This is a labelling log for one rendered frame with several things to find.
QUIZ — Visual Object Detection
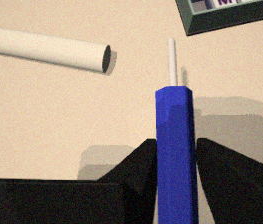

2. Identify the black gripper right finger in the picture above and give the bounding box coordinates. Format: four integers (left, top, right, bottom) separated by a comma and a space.
195, 138, 263, 224

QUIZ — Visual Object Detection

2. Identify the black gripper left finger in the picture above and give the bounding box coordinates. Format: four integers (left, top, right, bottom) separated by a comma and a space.
0, 138, 157, 224

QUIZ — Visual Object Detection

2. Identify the blue stylus with white tip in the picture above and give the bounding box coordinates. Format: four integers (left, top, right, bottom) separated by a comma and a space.
155, 38, 199, 224

